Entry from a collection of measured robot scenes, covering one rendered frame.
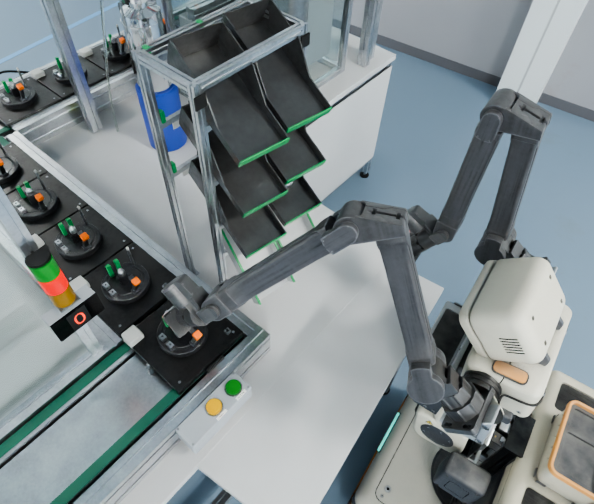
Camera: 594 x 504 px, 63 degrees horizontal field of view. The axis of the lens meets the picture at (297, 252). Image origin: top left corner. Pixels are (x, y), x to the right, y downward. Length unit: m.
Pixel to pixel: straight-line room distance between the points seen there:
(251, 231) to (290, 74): 0.41
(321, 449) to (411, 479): 0.70
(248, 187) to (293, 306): 0.53
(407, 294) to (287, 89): 0.55
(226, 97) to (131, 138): 1.14
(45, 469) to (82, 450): 0.09
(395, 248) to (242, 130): 0.42
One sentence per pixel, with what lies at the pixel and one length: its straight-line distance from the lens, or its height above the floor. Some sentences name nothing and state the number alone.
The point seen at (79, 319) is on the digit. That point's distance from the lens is 1.24.
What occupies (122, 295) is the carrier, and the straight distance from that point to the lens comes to 1.51.
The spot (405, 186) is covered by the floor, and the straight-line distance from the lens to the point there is 3.26.
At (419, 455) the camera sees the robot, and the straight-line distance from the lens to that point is 2.06.
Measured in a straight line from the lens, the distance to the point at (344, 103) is 2.50.
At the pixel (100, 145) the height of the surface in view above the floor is 0.86.
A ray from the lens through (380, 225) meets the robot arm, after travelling 0.86.
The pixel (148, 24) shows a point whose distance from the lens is 1.83.
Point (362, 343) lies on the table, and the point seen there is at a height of 0.86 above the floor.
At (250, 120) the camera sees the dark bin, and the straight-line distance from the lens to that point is 1.09.
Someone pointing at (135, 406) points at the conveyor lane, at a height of 0.92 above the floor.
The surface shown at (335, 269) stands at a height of 0.86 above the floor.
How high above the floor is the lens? 2.20
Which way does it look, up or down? 52 degrees down
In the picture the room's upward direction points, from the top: 3 degrees clockwise
